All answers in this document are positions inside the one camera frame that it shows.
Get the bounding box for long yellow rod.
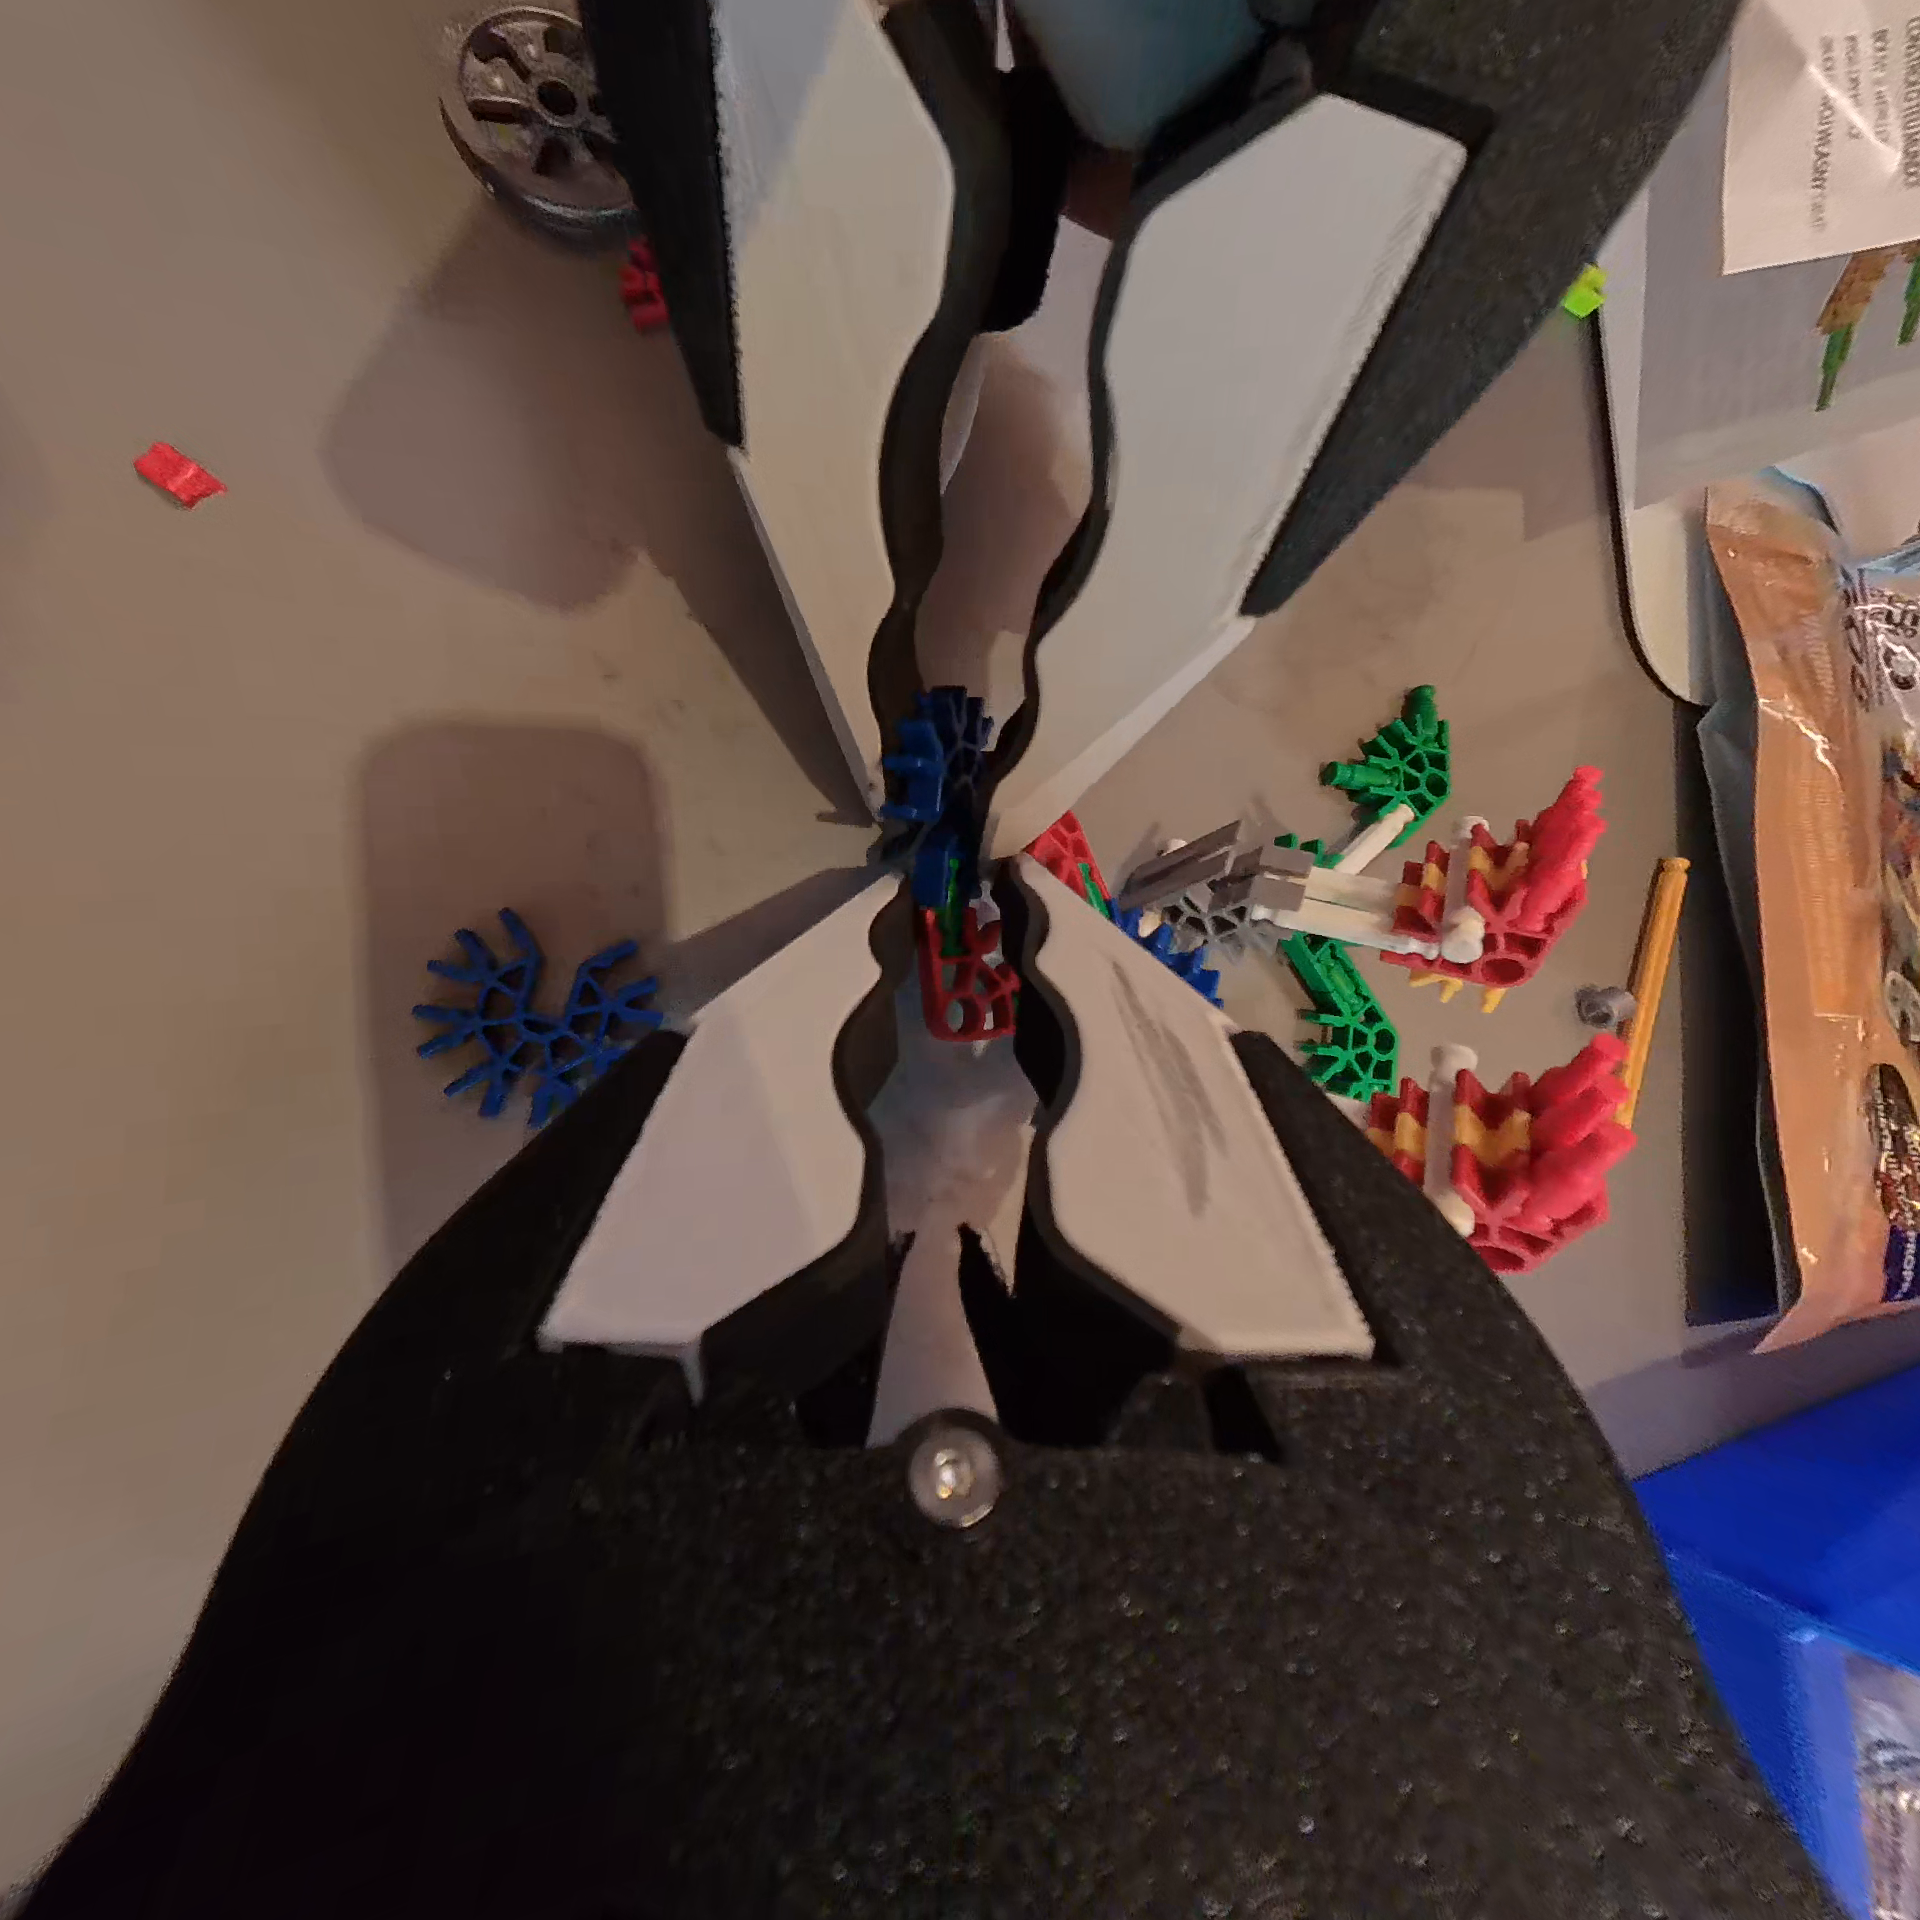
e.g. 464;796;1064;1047
1620;854;1690;1103

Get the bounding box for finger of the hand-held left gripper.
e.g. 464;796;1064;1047
710;0;1055;827
990;93;1471;842

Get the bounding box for blue plastic bin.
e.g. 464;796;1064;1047
1626;1357;1920;1920

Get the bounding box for white instruction booklet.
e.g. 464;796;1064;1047
1626;88;1920;518

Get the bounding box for blue snowflake connector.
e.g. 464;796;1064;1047
873;684;1001;904
410;907;670;1127

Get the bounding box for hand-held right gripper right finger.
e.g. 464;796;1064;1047
1006;854;1376;1370

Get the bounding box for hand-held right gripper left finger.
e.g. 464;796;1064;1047
534;870;913;1403

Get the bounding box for colourful construction toy model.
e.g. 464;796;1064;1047
906;766;1640;1277

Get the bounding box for brown plastic bag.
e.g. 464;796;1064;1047
1703;479;1920;1355

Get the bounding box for white foam board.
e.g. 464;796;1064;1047
1591;276;1722;706

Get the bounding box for grey spoked pulley wheel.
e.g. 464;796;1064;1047
439;7;639;243

